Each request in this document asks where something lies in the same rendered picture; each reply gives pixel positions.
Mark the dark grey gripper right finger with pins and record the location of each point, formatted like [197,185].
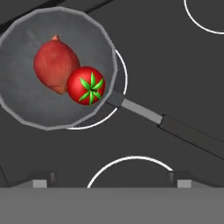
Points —
[180,178]

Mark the red onion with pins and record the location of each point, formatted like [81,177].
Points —
[54,65]

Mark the red tomato with green stem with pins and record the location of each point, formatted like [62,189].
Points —
[86,85]

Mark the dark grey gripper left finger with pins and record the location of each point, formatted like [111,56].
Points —
[43,178]

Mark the black hob with white rings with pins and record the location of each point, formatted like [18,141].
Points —
[163,73]

